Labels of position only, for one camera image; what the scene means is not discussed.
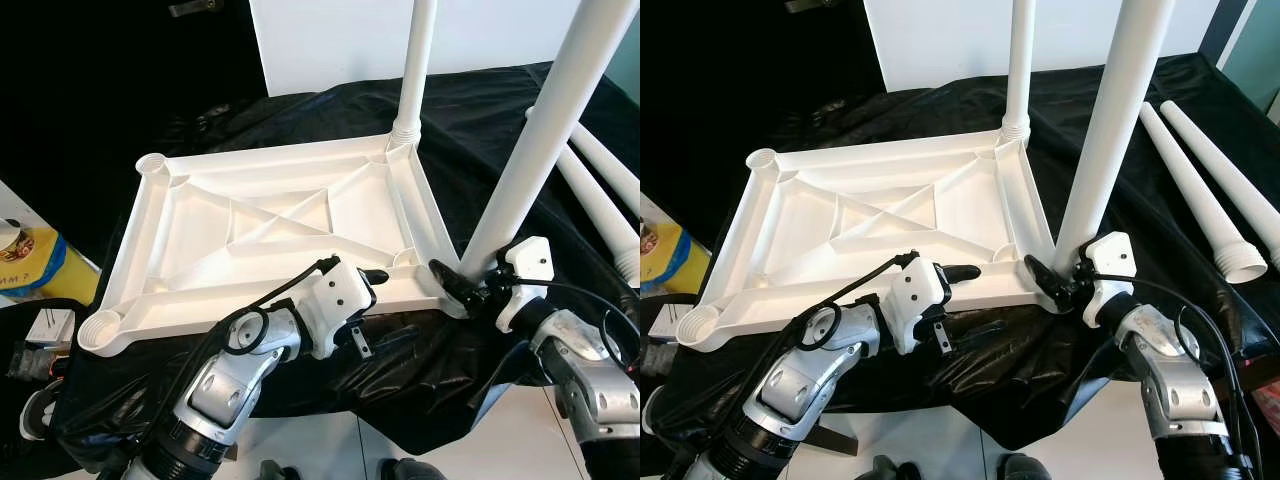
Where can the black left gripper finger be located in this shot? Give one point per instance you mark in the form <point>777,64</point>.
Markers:
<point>375,276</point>
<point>964,273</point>

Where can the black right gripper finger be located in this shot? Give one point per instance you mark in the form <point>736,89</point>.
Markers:
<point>452,285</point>
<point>1046,281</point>

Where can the white plastic table leg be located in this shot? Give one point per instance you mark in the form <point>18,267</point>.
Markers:
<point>600,210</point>
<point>1230,170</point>
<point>610,160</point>
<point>545,140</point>
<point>1200,195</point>
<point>1120,130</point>
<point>1022,60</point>
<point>418,60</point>

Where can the white plastic table top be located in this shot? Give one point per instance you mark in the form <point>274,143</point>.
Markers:
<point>180,250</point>
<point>780,245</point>

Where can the dark grey robot right leg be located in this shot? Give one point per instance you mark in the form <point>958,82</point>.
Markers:
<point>1020,470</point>
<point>410,470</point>

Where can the dark grey robot leg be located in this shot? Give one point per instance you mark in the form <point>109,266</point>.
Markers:
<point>1020,470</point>
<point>885,471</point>
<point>276,471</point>
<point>410,470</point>

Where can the dark grey robot left leg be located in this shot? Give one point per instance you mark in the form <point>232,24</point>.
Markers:
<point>276,471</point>
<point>885,471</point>

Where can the brown wooden table leg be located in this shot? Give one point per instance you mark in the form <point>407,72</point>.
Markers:
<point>830,441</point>

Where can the black open tool bag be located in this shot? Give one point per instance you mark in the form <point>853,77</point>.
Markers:
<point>648,380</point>
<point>15,400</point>

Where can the small white box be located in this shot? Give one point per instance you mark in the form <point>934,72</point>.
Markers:
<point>668,322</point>
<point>55,325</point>

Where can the yellow and blue box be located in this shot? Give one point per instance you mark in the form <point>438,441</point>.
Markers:
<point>672,265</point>
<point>50,265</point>

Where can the black plastic table cover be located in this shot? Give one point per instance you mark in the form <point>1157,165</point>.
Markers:
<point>480,105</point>
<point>1078,100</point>

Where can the pink shopping bag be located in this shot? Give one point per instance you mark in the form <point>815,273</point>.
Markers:
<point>1265,412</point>

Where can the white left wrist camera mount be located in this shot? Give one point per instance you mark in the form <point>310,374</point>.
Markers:
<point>335,295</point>
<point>915,290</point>

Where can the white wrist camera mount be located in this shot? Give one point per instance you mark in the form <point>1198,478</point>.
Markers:
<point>335,295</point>
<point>1112,255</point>
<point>530,260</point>
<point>915,290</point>

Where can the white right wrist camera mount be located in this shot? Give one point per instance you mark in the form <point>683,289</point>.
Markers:
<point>1112,255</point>
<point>530,260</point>

